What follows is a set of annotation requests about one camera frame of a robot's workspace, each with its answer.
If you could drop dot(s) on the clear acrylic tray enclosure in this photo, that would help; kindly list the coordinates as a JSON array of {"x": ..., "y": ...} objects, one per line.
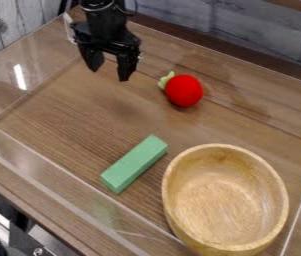
[{"x": 70, "y": 121}]

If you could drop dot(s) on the wooden oval bowl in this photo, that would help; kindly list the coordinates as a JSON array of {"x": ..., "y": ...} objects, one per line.
[{"x": 225, "y": 200}]

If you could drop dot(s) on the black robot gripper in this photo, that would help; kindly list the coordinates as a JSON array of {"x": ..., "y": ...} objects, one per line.
[{"x": 103, "y": 34}]

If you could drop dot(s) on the black metal frame bracket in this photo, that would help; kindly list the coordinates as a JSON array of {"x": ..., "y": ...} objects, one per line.
[{"x": 21, "y": 240}]

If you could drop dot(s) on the green rectangular block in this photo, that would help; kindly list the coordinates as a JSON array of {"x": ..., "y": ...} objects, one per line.
[{"x": 122, "y": 173}]

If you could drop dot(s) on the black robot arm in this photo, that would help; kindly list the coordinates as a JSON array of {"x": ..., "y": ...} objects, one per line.
[{"x": 102, "y": 5}]

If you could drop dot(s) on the red plush fruit green leaf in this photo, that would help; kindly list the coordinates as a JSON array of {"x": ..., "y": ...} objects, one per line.
[{"x": 181, "y": 88}]

